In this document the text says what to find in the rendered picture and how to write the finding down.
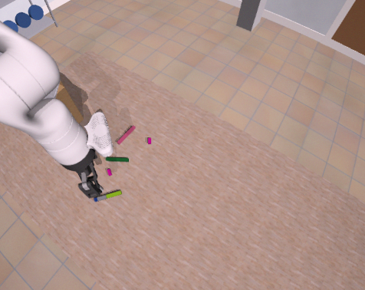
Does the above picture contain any grey rod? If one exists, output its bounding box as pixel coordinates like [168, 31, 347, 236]
[97, 195, 107, 201]

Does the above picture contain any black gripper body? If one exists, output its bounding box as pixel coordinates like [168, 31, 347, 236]
[61, 148, 95, 177]

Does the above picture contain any pink rod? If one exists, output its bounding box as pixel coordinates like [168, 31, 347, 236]
[117, 126, 135, 144]

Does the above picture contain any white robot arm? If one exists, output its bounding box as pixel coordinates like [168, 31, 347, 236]
[0, 21, 113, 165]

